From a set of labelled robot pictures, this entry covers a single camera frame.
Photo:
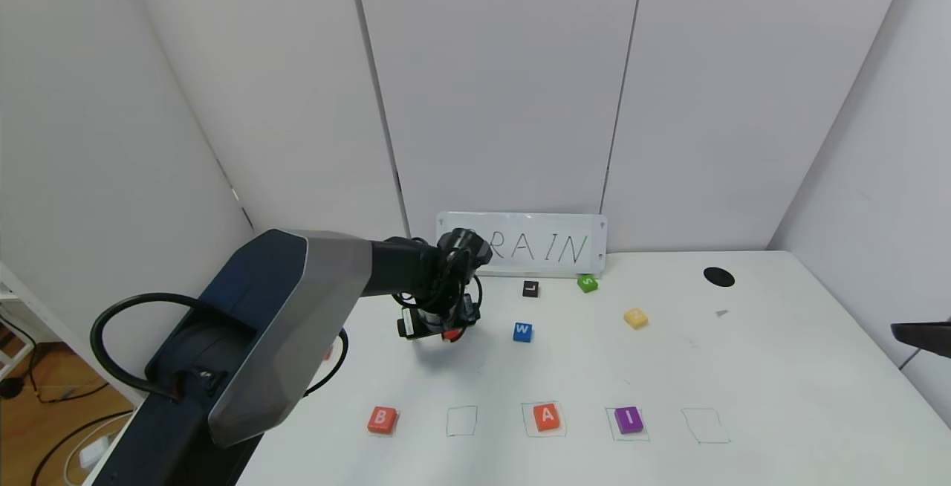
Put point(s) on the green block letter S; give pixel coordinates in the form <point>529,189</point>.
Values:
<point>587,284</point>

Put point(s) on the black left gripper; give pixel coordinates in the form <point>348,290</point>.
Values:
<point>413,325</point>

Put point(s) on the white BRAIN whiteboard sign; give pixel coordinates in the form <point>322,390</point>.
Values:
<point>557,248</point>

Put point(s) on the black table grommet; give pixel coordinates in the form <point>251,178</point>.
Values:
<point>718,277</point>

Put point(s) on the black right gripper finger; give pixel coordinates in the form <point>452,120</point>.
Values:
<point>929,337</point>

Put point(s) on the orange block letter R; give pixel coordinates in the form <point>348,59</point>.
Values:
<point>452,335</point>

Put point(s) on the black block letter L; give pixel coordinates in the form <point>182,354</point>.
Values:
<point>530,290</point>

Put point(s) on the orange block letter B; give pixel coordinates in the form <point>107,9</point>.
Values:
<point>383,419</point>

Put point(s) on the white power adapter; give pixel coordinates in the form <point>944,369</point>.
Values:
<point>93,454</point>

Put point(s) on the purple block letter I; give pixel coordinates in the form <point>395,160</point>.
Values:
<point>628,419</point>

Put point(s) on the blue block letter W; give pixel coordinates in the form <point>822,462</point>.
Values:
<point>522,332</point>

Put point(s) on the yellow letter block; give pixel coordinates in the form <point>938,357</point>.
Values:
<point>635,318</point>

